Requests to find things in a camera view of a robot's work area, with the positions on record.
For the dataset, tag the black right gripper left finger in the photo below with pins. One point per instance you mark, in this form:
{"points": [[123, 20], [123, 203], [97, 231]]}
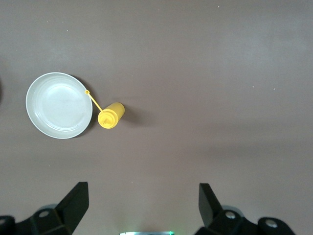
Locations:
{"points": [[72, 208]]}

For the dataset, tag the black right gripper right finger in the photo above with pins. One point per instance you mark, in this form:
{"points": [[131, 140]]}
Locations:
{"points": [[209, 208]]}

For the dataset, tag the yellow squeeze bottle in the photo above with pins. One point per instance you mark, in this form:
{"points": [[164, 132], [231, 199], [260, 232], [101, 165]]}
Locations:
{"points": [[112, 115]]}

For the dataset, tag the off-white plate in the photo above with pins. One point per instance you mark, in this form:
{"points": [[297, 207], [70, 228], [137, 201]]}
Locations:
{"points": [[58, 105]]}

